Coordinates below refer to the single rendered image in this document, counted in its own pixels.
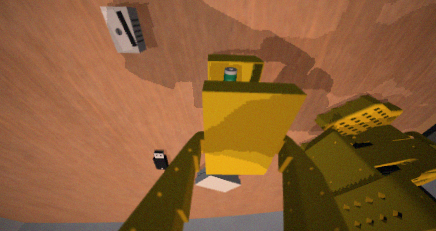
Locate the green battery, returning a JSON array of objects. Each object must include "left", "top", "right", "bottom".
[{"left": 224, "top": 67, "right": 237, "bottom": 81}]

